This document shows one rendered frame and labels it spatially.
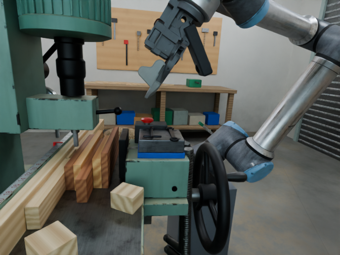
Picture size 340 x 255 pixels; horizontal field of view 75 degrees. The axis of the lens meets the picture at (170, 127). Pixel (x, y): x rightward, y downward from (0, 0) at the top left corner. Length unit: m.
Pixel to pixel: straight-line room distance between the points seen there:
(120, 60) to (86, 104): 3.28
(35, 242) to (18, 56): 0.35
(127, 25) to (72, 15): 3.36
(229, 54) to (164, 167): 3.78
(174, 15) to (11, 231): 0.47
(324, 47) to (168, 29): 0.73
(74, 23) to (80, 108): 0.17
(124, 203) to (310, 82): 0.87
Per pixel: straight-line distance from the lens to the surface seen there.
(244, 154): 1.12
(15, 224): 0.40
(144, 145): 0.46
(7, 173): 0.71
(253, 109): 4.51
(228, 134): 1.20
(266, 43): 4.51
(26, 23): 0.51
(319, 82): 1.07
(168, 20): 0.52
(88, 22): 0.48
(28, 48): 0.59
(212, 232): 1.36
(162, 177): 0.48
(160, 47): 0.50
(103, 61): 3.80
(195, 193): 0.63
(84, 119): 0.53
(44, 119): 0.55
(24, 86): 0.56
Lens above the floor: 1.15
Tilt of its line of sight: 15 degrees down
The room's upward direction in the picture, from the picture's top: 3 degrees clockwise
